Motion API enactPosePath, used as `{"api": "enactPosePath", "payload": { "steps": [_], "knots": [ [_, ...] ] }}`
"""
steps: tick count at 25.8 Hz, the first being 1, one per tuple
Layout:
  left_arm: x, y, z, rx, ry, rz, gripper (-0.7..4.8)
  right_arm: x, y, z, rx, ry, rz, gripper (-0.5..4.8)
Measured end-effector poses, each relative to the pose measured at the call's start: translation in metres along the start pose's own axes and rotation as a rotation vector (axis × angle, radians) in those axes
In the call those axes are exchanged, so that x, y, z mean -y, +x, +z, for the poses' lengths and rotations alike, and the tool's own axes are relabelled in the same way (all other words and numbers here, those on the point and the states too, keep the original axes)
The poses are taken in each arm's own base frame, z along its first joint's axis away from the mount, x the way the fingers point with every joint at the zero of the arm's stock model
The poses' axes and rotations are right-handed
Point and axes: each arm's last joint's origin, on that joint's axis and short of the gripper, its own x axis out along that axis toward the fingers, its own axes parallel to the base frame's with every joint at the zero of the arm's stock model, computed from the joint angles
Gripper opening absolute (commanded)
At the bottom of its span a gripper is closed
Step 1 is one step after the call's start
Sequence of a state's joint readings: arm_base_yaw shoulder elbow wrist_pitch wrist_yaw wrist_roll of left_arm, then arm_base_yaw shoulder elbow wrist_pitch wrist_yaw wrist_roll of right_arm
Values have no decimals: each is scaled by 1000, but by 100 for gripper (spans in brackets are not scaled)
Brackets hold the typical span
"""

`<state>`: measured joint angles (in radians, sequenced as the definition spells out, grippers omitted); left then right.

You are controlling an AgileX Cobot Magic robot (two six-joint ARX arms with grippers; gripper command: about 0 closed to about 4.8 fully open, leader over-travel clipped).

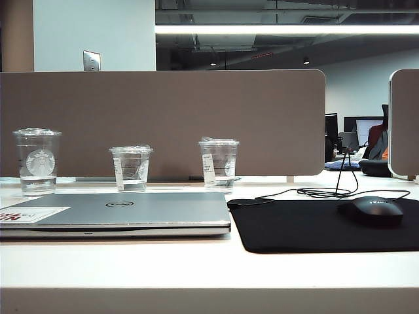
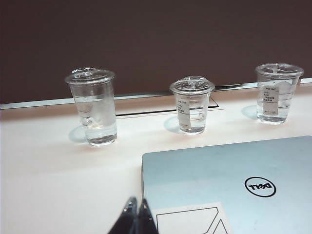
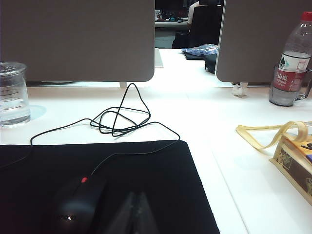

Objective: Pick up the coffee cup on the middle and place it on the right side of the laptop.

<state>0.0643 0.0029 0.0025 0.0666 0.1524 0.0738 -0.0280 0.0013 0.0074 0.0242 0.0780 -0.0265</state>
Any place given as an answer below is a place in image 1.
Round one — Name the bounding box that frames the small clear Starbucks cup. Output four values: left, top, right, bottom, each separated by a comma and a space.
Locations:
108, 144, 155, 193

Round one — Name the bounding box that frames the clear cup with white label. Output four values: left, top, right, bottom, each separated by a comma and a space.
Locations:
198, 137, 240, 192

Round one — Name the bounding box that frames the silver Dell laptop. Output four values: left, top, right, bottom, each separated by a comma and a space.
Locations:
0, 191, 232, 241

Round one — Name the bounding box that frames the large clear Starbucks cup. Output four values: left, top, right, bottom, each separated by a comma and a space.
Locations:
12, 128, 63, 198

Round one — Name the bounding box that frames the white red laptop sticker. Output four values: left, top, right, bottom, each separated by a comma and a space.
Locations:
0, 205, 71, 225

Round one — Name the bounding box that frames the large beige desk partition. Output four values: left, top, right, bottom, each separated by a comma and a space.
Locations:
0, 69, 327, 180

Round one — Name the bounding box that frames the black mouse pad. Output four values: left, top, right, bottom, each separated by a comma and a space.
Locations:
227, 196, 419, 254

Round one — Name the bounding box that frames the dark background monitor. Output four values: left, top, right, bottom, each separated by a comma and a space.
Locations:
325, 113, 338, 140

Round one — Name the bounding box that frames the blue cloth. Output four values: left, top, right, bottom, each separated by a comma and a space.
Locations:
325, 158, 361, 172

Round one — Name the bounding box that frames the long ceiling light strip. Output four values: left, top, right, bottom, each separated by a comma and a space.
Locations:
155, 24, 419, 35

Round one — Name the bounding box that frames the lit background monitor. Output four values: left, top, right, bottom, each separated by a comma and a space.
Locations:
343, 116, 385, 147

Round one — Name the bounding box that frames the black bag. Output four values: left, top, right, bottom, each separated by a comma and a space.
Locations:
358, 158, 392, 178

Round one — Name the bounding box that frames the black computer mouse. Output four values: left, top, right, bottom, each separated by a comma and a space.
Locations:
337, 196, 405, 227

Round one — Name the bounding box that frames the narrow beige desk partition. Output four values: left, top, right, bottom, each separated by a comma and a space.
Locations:
388, 69, 419, 181

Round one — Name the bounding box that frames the black mouse cable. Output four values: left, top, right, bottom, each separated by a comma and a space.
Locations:
227, 147, 411, 208

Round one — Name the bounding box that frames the metal wall switch plate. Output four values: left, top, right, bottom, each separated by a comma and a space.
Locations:
82, 49, 102, 72

